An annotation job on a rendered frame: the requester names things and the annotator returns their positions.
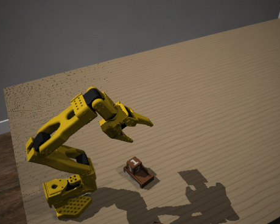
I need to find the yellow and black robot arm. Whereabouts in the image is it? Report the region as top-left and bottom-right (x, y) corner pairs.
(26, 86), (118, 220)

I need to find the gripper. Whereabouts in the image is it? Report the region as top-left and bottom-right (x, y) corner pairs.
(99, 101), (153, 142)

